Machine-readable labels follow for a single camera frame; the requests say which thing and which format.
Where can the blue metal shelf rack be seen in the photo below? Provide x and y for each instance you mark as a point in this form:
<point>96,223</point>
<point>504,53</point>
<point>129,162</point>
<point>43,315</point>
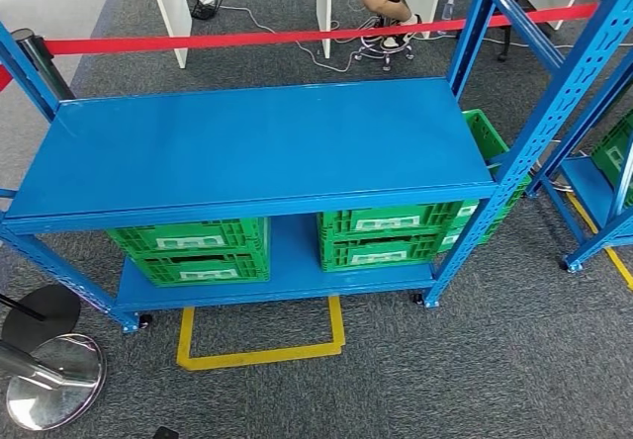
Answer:
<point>247,148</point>
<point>588,187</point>

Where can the green plastic crate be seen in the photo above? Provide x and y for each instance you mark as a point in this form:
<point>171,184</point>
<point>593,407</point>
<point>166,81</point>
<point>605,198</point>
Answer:
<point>450,241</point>
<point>247,269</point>
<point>341,256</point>
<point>606,151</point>
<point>341,220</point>
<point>484,135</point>
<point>237,233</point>

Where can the chrome wheeled stool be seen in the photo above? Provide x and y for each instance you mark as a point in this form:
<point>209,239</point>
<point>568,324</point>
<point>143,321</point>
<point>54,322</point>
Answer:
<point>386,59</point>

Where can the long red barrier belt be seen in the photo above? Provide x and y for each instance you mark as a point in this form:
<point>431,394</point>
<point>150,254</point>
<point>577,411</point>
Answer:
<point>198,42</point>

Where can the black power strip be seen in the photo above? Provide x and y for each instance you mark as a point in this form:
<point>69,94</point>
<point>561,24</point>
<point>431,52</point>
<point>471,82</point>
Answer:
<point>205,11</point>

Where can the white desk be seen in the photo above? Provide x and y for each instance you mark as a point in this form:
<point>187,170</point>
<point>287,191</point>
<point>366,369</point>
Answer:
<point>168,10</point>
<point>434,4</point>

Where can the clear water bottle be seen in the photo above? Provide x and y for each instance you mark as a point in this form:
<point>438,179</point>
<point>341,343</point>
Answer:
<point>447,10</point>

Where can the chrome base stanchion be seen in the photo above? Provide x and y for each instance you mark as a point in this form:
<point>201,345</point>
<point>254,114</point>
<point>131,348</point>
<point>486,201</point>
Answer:
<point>59,390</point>

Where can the short red barrier belt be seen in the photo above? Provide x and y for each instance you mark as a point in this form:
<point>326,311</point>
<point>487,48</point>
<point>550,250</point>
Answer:
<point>4,79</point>

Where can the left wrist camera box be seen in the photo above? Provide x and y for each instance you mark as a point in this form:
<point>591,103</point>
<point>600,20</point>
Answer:
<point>165,434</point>

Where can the metal stanchion post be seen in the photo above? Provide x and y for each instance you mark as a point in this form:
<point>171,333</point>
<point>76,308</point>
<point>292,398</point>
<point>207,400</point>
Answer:
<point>47,69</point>

